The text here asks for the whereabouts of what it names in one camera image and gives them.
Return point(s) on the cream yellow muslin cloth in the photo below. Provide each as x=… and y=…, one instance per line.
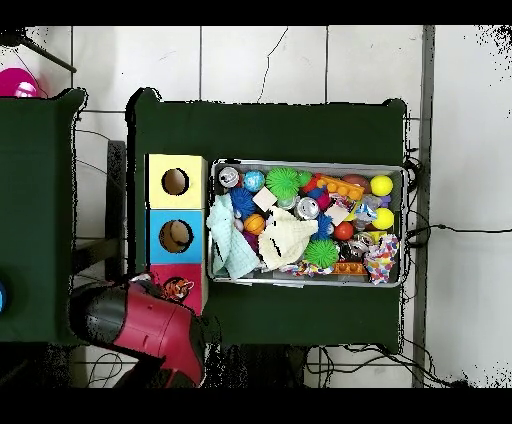
x=284, y=238

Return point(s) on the mint green muslin cloth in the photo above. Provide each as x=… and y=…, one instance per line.
x=230, y=244

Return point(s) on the orange tiger plush toy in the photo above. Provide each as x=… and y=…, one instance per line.
x=178, y=288

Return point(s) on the clear mesh bin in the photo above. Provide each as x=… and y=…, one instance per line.
x=228, y=276

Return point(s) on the wooden box with three holes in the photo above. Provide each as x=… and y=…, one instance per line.
x=156, y=232

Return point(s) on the blue spiky ball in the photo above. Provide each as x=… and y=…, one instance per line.
x=242, y=202

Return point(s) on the large green spiky ball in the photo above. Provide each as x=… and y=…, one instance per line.
x=282, y=183

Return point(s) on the silver can with pull tab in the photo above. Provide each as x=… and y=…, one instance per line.
x=229, y=177

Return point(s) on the silver can with open top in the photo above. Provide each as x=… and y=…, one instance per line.
x=307, y=209

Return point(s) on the small green spiky ball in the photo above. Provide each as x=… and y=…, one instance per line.
x=322, y=254

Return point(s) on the dark green table cloth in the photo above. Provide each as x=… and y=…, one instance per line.
x=264, y=128

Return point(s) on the orange plastic toy piece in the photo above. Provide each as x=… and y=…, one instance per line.
x=342, y=188

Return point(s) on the yellow ball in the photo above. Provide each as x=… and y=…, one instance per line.
x=382, y=186

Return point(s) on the black floor stand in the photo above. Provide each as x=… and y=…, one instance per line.
x=116, y=208

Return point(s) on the green cloth side table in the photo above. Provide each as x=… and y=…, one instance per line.
x=44, y=240

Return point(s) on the blue cup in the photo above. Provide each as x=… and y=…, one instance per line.
x=2, y=298

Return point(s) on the pink bowl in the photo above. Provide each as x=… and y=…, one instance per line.
x=18, y=82

